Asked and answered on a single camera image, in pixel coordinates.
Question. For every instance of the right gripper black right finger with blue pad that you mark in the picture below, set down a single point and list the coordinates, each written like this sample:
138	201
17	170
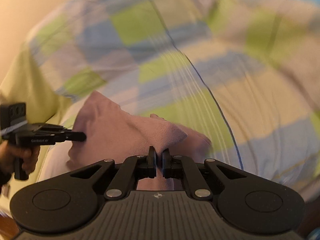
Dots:
243	200

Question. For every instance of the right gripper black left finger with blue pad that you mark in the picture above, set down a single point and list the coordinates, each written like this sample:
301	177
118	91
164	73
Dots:
69	201

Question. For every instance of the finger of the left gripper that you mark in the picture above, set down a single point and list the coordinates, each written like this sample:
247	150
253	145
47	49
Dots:
50	128
70	136

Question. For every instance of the mauve pink garment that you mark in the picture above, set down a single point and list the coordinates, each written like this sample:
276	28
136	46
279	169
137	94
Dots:
115	134

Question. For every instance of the person's left hand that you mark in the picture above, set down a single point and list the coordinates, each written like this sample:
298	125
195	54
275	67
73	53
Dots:
9	153

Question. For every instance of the plaid pillow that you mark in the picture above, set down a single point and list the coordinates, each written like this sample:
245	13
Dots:
83	44

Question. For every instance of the plaid bed sheet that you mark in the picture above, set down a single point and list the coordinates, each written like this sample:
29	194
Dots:
251	86

